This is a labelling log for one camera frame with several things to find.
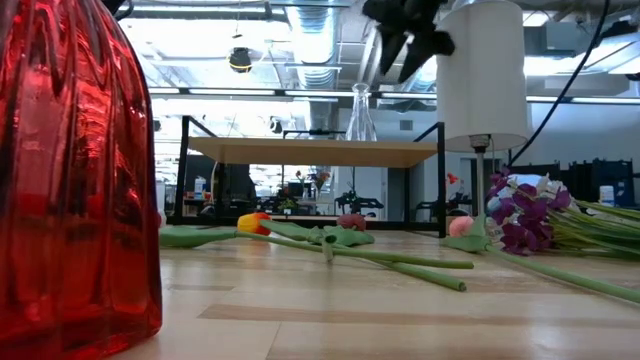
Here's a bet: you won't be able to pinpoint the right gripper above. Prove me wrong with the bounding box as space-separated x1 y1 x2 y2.
361 0 457 85

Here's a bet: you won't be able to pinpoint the yellow orange tulip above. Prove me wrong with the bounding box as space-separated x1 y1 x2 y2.
236 211 468 293

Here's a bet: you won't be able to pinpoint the wooden shelf with black frame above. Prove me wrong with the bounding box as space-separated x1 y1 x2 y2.
167 114 448 240

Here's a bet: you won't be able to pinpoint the bright red tulip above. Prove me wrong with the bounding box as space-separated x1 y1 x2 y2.
158 212 475 271

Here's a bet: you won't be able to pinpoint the clear vase purple white flowers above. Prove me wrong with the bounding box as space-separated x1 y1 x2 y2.
486 168 640 262

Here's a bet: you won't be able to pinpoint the pink tulip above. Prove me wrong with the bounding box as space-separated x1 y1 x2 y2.
440 214 640 305

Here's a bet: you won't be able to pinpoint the white shade wooden table lamp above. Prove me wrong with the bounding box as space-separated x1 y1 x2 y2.
435 0 533 225

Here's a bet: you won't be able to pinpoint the black ceiling dome camera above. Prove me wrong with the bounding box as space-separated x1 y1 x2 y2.
228 46 253 75

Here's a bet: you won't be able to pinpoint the dark red tulip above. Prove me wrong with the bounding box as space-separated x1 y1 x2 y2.
319 213 377 248

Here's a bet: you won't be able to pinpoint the red ribbed glass vase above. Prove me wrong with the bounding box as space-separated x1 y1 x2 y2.
0 0 164 360

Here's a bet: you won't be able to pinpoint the clear glass vase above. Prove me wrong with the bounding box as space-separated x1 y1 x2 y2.
344 82 379 143

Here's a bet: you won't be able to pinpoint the silver ventilation duct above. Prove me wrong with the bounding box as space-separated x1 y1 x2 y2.
284 0 347 134

